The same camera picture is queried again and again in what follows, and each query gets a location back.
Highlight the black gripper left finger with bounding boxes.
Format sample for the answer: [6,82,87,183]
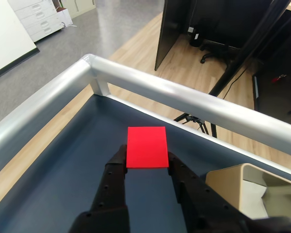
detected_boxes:
[69,144,131,233]

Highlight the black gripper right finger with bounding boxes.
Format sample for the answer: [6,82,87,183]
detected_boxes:
[167,150,253,233]

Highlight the red cube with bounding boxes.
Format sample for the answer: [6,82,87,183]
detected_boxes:
[126,126,170,170]

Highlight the square metal box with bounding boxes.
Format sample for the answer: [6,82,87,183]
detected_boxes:
[205,163,291,220]

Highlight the white cardboard box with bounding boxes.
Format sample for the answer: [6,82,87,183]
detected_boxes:
[54,7,74,28]

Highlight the black low cabinet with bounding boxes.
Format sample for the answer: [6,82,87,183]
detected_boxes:
[251,58,291,115]

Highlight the black tripod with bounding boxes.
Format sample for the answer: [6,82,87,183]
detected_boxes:
[173,0,291,139]

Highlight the black office chair base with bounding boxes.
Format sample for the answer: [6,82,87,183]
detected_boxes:
[200,40,241,65]

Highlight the black round bin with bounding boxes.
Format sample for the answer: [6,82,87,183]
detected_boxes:
[188,25,205,47]

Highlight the black desk panel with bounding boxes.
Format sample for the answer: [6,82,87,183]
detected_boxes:
[154,0,193,71]

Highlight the white board panel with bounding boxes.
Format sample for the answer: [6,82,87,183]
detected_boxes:
[0,0,40,83]

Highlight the white drawer cabinet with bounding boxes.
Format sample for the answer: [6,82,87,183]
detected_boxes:
[8,0,64,43]

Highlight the silver metal cart rail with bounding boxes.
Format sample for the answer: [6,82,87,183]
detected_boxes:
[0,53,291,182]

